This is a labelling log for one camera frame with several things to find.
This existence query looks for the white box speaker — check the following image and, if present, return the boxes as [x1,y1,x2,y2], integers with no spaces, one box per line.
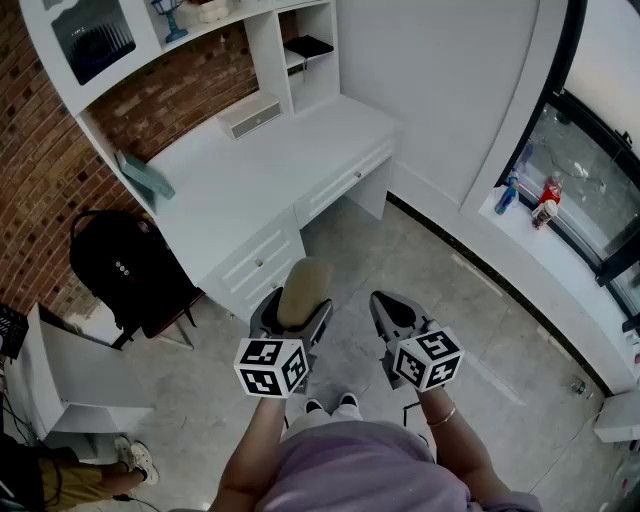
[215,91,283,142]

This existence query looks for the blue lantern ornament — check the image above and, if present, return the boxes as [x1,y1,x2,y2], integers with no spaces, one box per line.
[150,0,190,45]

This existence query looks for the black folded cloth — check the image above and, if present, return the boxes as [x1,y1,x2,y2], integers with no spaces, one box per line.
[282,34,335,62]

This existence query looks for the blue drink bottle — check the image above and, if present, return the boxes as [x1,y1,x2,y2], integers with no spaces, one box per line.
[493,168,522,217]

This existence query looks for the black cable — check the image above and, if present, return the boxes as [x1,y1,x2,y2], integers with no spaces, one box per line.
[111,493,169,512]

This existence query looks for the small white side table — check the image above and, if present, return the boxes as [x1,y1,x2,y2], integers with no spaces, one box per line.
[22,303,155,464]

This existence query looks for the white table with drawers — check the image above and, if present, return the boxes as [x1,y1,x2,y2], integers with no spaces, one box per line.
[144,93,402,322]

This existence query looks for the black plastic crate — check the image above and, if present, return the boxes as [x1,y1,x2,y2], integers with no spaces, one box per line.
[0,301,30,360]

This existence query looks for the black chair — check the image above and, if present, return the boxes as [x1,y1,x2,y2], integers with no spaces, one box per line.
[68,209,207,351]

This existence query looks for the black window frame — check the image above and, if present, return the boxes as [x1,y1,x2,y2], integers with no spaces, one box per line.
[499,87,640,334]

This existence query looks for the white shelf unit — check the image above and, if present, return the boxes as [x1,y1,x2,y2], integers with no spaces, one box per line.
[18,0,342,217]

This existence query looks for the tan oval item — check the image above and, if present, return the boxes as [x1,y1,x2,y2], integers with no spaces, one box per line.
[276,256,335,332]

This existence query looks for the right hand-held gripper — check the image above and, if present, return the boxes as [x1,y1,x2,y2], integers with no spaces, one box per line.
[369,291,466,394]

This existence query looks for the person's purple shirt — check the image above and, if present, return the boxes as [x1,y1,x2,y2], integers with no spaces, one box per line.
[253,419,545,512]

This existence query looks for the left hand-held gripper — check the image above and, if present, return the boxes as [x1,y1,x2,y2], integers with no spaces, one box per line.
[233,287,335,400]

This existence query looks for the white ornament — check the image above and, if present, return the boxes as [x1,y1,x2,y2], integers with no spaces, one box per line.
[198,0,230,25]

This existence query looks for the person's right forearm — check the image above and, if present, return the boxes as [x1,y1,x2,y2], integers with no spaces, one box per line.
[417,385,507,504]

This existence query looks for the person's left forearm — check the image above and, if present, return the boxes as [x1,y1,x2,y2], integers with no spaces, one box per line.
[208,395,302,512]

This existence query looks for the person's light trousers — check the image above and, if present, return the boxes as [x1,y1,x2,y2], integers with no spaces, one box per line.
[281,402,365,442]

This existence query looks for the teal book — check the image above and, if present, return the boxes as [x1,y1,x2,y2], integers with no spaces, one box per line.
[114,149,177,202]

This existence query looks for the thin gold bracelet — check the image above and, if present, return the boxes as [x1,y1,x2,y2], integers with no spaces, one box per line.
[427,405,458,428]

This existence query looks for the white low cabinet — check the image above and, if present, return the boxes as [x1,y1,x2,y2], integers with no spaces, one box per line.
[591,389,640,445]

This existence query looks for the brown jar with white lid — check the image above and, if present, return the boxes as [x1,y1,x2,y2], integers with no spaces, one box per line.
[530,198,559,231]

